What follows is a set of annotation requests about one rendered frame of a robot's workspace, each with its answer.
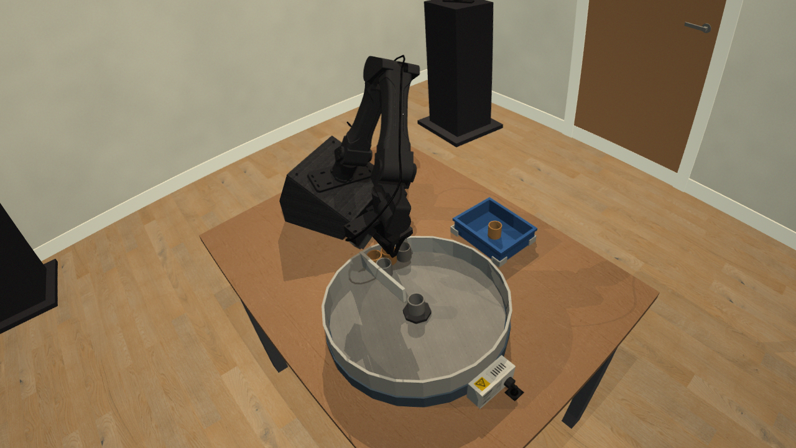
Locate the blue open-top bin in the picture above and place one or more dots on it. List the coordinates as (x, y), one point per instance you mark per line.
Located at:
(472, 225)

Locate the bronze bushing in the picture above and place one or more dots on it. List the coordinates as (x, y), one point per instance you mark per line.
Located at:
(494, 230)
(385, 255)
(374, 255)

